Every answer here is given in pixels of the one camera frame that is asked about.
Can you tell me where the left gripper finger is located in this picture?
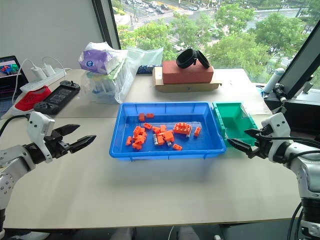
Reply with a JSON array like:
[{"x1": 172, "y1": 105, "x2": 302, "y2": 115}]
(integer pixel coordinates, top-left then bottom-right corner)
[
  {"x1": 65, "y1": 134, "x2": 97, "y2": 154},
  {"x1": 53, "y1": 124, "x2": 81, "y2": 137}
]

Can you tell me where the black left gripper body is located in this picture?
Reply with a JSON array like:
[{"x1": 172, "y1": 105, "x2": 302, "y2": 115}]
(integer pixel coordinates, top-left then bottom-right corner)
[{"x1": 44, "y1": 133, "x2": 73, "y2": 159}]

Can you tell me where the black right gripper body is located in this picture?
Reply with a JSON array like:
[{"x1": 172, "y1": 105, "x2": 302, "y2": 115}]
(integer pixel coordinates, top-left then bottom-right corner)
[{"x1": 257, "y1": 125, "x2": 273, "y2": 160}]

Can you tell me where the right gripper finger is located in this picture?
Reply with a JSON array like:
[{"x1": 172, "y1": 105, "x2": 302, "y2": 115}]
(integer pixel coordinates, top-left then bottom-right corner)
[
  {"x1": 244, "y1": 128, "x2": 266, "y2": 141},
  {"x1": 225, "y1": 138, "x2": 260, "y2": 159}
]

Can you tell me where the green plastic bin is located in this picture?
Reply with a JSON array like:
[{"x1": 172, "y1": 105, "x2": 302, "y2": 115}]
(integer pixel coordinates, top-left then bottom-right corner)
[{"x1": 212, "y1": 101, "x2": 259, "y2": 148}]

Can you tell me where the flat cardboard box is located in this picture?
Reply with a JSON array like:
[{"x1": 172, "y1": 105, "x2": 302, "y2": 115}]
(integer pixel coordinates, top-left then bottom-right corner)
[{"x1": 152, "y1": 66, "x2": 223, "y2": 94}]

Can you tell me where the red brick block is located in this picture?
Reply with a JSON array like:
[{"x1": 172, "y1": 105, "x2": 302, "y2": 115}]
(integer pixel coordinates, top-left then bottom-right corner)
[{"x1": 161, "y1": 59, "x2": 215, "y2": 85}]

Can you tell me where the black handheld controller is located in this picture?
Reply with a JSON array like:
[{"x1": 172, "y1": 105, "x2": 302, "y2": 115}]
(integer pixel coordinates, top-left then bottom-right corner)
[{"x1": 33, "y1": 80, "x2": 82, "y2": 116}]

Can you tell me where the blue plastic tray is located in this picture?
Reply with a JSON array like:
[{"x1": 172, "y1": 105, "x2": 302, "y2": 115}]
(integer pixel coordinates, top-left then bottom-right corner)
[{"x1": 109, "y1": 101, "x2": 227, "y2": 161}]

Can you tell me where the red and white shoe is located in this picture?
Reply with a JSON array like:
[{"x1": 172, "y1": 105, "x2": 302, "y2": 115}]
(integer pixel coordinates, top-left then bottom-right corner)
[{"x1": 14, "y1": 85, "x2": 53, "y2": 112}]

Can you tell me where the black monitor base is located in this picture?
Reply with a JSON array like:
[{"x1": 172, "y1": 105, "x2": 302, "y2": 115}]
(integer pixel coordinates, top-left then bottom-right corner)
[{"x1": 263, "y1": 84, "x2": 320, "y2": 132}]

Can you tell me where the white power strip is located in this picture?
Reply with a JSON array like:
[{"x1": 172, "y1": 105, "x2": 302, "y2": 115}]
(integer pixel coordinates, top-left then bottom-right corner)
[{"x1": 19, "y1": 68, "x2": 67, "y2": 94}]

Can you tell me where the white water bottle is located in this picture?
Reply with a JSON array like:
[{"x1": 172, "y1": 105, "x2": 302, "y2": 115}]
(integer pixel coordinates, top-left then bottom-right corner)
[{"x1": 262, "y1": 67, "x2": 286, "y2": 95}]

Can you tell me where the clear plastic bag with goods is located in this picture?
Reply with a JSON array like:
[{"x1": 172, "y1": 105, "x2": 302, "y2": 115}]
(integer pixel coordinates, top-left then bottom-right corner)
[{"x1": 80, "y1": 41, "x2": 141, "y2": 105}]

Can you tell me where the white charger plug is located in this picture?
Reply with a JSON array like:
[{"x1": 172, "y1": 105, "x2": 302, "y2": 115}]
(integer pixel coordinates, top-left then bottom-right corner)
[
  {"x1": 30, "y1": 65, "x2": 45, "y2": 80},
  {"x1": 42, "y1": 62, "x2": 56, "y2": 77}
]

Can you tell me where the orange plastic studded brick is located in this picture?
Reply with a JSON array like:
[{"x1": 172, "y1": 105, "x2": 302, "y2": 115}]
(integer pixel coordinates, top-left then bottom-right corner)
[{"x1": 173, "y1": 122, "x2": 193, "y2": 135}]

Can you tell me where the purple tissue pack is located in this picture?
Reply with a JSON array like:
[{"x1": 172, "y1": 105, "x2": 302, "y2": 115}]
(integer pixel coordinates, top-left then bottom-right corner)
[{"x1": 78, "y1": 48, "x2": 121, "y2": 75}]

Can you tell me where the open laptop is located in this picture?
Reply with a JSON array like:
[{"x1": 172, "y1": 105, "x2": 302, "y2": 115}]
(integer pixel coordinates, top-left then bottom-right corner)
[{"x1": 0, "y1": 55, "x2": 30, "y2": 116}]

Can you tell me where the dark monitor screen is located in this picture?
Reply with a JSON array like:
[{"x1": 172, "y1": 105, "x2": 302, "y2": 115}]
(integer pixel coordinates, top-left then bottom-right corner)
[{"x1": 276, "y1": 29, "x2": 320, "y2": 100}]

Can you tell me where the blue patterned pack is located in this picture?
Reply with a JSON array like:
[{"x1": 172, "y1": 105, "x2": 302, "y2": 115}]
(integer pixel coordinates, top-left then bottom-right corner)
[{"x1": 136, "y1": 64, "x2": 158, "y2": 75}]

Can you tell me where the clear zip bag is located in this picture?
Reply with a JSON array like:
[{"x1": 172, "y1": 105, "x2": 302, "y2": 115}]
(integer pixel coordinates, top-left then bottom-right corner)
[{"x1": 125, "y1": 45, "x2": 165, "y2": 74}]

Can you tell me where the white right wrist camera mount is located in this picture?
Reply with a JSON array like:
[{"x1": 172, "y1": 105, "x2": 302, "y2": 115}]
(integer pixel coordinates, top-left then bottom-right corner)
[{"x1": 260, "y1": 112, "x2": 292, "y2": 141}]

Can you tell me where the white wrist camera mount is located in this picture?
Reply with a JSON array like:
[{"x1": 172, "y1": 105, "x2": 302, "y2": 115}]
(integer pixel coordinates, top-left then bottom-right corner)
[
  {"x1": 260, "y1": 112, "x2": 292, "y2": 141},
  {"x1": 26, "y1": 111, "x2": 56, "y2": 157}
]

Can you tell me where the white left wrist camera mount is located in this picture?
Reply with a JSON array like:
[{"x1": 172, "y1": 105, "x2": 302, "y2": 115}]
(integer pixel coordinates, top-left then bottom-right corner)
[{"x1": 26, "y1": 111, "x2": 56, "y2": 157}]

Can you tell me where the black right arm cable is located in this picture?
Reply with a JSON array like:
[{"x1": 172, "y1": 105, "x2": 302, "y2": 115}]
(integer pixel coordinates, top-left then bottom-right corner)
[{"x1": 258, "y1": 132, "x2": 320, "y2": 159}]

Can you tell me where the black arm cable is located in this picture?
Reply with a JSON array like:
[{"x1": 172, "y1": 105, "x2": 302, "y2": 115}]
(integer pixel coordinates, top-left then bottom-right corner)
[
  {"x1": 258, "y1": 132, "x2": 320, "y2": 159},
  {"x1": 0, "y1": 115, "x2": 31, "y2": 136}
]

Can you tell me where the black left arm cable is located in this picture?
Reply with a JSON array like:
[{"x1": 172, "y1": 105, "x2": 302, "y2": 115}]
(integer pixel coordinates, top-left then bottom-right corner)
[{"x1": 0, "y1": 115, "x2": 31, "y2": 136}]

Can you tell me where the white charger cable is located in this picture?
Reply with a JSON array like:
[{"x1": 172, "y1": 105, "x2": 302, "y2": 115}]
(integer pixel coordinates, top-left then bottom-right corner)
[{"x1": 11, "y1": 56, "x2": 68, "y2": 104}]

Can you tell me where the dark window frame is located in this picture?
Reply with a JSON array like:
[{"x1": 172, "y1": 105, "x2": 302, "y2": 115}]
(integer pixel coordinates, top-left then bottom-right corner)
[{"x1": 90, "y1": 0, "x2": 123, "y2": 51}]

